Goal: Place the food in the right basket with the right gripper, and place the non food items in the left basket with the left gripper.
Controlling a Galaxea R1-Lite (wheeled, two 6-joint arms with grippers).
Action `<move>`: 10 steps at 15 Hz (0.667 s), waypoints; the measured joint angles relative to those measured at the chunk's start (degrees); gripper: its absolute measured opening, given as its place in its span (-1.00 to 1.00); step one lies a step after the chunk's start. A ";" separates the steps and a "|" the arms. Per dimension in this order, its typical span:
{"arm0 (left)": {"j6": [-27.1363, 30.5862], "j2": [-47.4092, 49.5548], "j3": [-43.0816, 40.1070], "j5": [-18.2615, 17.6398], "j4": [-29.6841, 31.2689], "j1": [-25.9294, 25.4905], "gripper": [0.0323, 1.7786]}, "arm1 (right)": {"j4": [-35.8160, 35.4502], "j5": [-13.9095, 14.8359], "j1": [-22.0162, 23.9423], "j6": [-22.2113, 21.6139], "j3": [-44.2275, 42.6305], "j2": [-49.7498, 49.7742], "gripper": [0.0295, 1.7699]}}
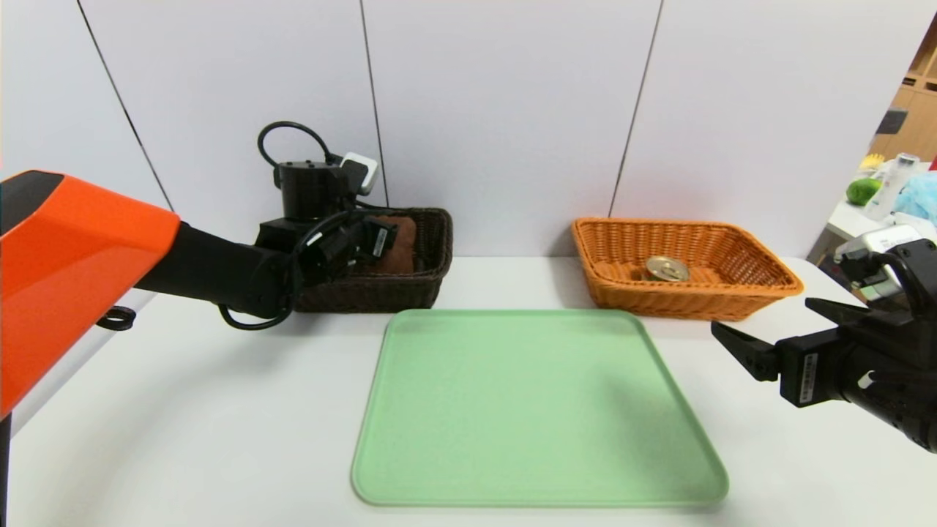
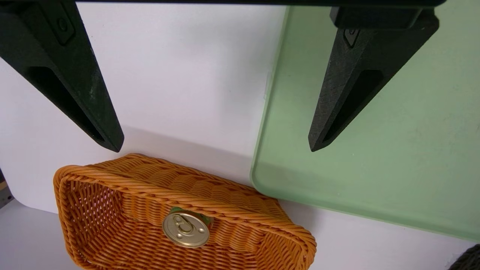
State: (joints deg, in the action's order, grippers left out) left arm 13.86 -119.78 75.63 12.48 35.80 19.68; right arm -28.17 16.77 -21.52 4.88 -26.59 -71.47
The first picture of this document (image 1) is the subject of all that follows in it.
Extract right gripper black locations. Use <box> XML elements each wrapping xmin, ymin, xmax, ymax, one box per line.
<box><xmin>710</xmin><ymin>297</ymin><xmax>937</xmax><ymax>454</ymax></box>

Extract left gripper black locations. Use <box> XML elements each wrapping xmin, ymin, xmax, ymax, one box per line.
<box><xmin>317</xmin><ymin>217</ymin><xmax>399</xmax><ymax>272</ymax></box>

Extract brown towel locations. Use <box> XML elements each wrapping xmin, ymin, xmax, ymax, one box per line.
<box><xmin>359</xmin><ymin>214</ymin><xmax>418</xmax><ymax>277</ymax></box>

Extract tin can with pull tab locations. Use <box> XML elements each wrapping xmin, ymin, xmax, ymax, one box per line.
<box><xmin>644</xmin><ymin>255</ymin><xmax>691</xmax><ymax>283</ymax></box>

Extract dark brown wicker basket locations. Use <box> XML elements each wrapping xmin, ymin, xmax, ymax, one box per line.
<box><xmin>293</xmin><ymin>207</ymin><xmax>454</xmax><ymax>314</ymax></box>

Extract orange wicker basket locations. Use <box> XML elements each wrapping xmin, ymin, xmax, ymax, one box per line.
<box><xmin>571</xmin><ymin>217</ymin><xmax>805</xmax><ymax>323</ymax></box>

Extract white side table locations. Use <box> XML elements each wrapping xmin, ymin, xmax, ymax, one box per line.
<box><xmin>826</xmin><ymin>198</ymin><xmax>937</xmax><ymax>244</ymax></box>

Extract green round fruit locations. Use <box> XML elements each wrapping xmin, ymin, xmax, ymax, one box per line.
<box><xmin>845</xmin><ymin>178</ymin><xmax>881</xmax><ymax>207</ymax></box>

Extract clear plastic bottle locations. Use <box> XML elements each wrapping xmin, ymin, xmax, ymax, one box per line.
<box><xmin>862</xmin><ymin>152</ymin><xmax>919</xmax><ymax>223</ymax></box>

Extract light blue crumpled bag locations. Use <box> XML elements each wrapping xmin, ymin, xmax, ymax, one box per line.
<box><xmin>893</xmin><ymin>171</ymin><xmax>937</xmax><ymax>224</ymax></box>

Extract wooden shelf cabinet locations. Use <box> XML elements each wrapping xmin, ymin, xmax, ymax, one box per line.
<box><xmin>867</xmin><ymin>15</ymin><xmax>937</xmax><ymax>165</ymax></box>

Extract light green plastic tray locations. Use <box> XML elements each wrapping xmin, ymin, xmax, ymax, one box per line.
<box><xmin>351</xmin><ymin>308</ymin><xmax>730</xmax><ymax>508</ymax></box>

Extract left wrist camera silver box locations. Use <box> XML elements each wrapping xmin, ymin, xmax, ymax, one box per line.
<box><xmin>338</xmin><ymin>152</ymin><xmax>378</xmax><ymax>197</ymax></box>

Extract wrist camera silver box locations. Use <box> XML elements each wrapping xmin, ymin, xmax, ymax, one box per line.
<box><xmin>338</xmin><ymin>152</ymin><xmax>378</xmax><ymax>197</ymax></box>
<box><xmin>835</xmin><ymin>225</ymin><xmax>925</xmax><ymax>301</ymax></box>

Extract right wrist camera silver box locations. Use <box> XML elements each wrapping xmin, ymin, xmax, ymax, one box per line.
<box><xmin>835</xmin><ymin>225</ymin><xmax>925</xmax><ymax>301</ymax></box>

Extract left camera black cable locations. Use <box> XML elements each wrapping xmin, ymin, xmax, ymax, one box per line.
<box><xmin>256</xmin><ymin>121</ymin><xmax>345</xmax><ymax>169</ymax></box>

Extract left gripper black cable loop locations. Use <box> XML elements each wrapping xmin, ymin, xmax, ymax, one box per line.
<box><xmin>218</xmin><ymin>211</ymin><xmax>359</xmax><ymax>332</ymax></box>

